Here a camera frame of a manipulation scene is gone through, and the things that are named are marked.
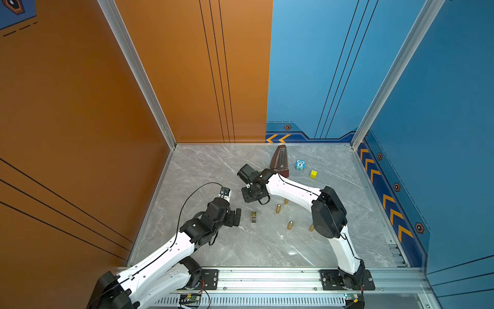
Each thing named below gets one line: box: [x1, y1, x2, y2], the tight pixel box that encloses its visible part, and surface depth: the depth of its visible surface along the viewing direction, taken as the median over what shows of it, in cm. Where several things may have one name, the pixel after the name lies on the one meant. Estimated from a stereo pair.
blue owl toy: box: [295, 159, 306, 172], surface depth 111 cm
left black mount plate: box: [201, 269, 219, 291], surface depth 75 cm
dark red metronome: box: [269, 144, 290, 178], surface depth 97 cm
